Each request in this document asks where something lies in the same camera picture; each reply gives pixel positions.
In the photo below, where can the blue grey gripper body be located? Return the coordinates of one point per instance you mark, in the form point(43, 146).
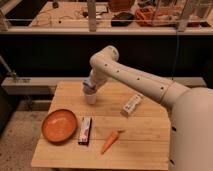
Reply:
point(88, 87)

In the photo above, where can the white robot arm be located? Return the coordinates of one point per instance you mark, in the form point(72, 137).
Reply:
point(190, 109)

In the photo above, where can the white ceramic cup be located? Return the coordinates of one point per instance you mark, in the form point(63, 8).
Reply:
point(90, 98)

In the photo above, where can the grey metal bench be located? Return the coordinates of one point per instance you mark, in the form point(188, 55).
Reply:
point(47, 85)

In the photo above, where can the orange bowl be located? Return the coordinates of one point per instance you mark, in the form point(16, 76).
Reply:
point(59, 125)

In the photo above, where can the dark snack bar packet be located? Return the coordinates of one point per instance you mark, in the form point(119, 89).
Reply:
point(85, 128)

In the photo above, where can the orange carrot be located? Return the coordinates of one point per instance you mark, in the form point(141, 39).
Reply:
point(114, 135)

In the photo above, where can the wooden table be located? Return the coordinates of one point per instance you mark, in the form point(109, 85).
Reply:
point(142, 146)

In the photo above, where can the black bag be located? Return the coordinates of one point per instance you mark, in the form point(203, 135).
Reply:
point(122, 19)

